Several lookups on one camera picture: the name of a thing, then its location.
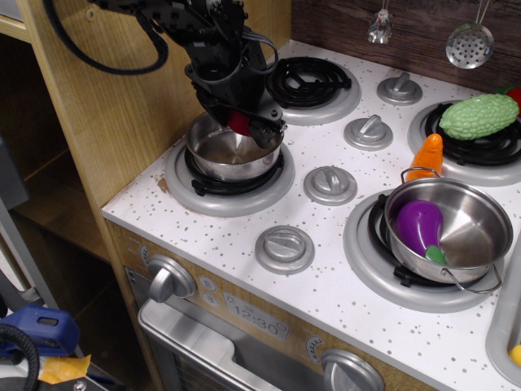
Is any oven dial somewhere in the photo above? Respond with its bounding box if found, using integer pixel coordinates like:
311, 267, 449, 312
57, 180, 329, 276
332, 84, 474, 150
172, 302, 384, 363
322, 349, 385, 391
147, 254, 197, 303

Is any hanging clear utensil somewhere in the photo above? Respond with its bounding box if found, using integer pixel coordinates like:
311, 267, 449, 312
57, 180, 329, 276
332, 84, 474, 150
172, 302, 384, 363
367, 1, 393, 45

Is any burner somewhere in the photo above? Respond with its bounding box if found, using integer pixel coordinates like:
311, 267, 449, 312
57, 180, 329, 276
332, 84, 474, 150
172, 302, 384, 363
343, 191, 506, 314
164, 142, 296, 217
407, 101, 520, 187
265, 56, 361, 126

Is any green toy bitter gourd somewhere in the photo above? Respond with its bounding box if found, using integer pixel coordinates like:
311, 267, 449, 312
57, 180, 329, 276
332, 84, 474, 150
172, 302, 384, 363
439, 94, 519, 141

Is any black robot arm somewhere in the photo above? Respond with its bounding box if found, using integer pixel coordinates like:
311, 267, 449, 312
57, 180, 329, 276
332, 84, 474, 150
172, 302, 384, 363
43, 1, 285, 148

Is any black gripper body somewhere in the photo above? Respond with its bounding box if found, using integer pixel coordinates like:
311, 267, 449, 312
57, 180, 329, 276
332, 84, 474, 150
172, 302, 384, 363
185, 63, 283, 122

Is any left oven dial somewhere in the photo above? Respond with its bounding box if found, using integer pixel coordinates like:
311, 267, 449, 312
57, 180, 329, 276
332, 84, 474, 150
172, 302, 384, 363
147, 254, 197, 303

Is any grey stovetop knob front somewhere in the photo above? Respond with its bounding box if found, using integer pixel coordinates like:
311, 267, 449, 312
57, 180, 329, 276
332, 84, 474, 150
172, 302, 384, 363
254, 226, 315, 275

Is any grey toy sink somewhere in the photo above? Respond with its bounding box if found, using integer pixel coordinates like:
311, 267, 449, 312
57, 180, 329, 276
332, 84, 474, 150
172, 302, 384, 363
485, 239, 520, 387

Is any wooden side cabinet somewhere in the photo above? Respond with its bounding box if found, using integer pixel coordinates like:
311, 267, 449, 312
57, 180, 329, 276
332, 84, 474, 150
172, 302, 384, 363
0, 0, 292, 391

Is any front right burner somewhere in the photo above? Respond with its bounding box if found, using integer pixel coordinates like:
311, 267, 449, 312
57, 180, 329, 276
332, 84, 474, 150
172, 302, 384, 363
343, 191, 506, 314

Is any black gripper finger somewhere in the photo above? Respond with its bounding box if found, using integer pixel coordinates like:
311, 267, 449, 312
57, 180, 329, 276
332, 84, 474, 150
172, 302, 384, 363
248, 119, 285, 149
201, 97, 231, 125

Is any front left burner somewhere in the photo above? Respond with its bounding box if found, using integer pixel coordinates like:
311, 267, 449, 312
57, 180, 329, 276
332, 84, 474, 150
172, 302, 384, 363
164, 142, 296, 217

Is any grey stovetop knob upper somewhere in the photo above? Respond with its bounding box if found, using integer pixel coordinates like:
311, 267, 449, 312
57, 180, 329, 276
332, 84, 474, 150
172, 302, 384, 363
344, 115, 393, 151

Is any small steel saucepan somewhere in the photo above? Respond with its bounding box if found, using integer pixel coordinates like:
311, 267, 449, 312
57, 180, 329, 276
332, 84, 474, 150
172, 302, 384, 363
185, 114, 282, 182

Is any red toy sweet potato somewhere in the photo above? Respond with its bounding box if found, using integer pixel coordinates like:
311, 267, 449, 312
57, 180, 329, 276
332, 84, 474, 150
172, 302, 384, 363
227, 110, 252, 137

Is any orange toy carrot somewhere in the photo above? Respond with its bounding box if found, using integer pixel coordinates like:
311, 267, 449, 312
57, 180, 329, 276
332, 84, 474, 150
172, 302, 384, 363
405, 134, 444, 182

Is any grey stovetop knob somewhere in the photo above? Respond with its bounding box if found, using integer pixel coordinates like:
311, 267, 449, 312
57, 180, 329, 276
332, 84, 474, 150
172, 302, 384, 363
344, 115, 393, 151
254, 226, 315, 275
304, 166, 357, 206
377, 72, 423, 106

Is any silver oven door handle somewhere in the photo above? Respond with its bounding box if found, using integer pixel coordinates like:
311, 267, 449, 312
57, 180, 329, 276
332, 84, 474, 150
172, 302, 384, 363
137, 297, 261, 391

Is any hanging steel skimmer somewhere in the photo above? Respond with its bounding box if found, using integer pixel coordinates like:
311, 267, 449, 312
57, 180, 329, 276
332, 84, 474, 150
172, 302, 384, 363
445, 1, 495, 70

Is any right oven dial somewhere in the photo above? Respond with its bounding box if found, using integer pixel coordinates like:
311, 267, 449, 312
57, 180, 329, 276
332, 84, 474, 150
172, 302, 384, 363
322, 349, 385, 391

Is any back left burner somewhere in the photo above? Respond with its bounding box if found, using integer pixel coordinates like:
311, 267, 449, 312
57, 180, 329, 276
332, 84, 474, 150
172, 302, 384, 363
265, 56, 361, 126

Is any purple toy eggplant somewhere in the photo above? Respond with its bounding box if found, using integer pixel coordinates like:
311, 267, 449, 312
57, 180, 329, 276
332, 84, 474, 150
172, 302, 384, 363
396, 200, 446, 265

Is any blue clamp tool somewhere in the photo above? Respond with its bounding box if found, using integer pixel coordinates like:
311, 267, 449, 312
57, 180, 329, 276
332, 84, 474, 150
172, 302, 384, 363
1, 305, 81, 357

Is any red toy pepper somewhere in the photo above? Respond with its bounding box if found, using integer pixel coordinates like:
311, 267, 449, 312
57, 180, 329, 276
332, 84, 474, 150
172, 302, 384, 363
493, 86, 520, 124

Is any black braided cable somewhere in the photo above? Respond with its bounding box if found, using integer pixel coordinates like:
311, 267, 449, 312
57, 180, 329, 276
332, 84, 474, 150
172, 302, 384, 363
0, 323, 41, 391

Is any grey stovetop knob middle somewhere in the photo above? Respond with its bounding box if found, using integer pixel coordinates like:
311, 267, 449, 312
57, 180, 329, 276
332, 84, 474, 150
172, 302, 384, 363
304, 166, 357, 206

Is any yellow tape piece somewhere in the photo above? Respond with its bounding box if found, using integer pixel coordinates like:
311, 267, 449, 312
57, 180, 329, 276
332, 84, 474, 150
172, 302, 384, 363
38, 355, 91, 384

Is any yellow toy in sink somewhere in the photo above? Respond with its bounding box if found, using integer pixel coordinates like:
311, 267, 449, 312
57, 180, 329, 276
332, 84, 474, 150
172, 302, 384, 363
508, 345, 521, 367

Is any oven clock display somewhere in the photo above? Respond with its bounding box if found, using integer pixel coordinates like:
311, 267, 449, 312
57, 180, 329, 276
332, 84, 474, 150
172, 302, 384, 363
222, 292, 291, 342

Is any grey stovetop knob back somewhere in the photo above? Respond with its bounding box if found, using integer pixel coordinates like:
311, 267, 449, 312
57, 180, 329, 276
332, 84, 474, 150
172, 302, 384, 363
377, 72, 423, 106

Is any steel pan with handles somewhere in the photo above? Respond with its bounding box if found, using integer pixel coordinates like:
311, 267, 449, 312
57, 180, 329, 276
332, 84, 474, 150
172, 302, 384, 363
383, 176, 514, 290

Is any back right burner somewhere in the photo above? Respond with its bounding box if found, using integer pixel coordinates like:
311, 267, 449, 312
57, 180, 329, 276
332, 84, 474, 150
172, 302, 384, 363
407, 101, 520, 187

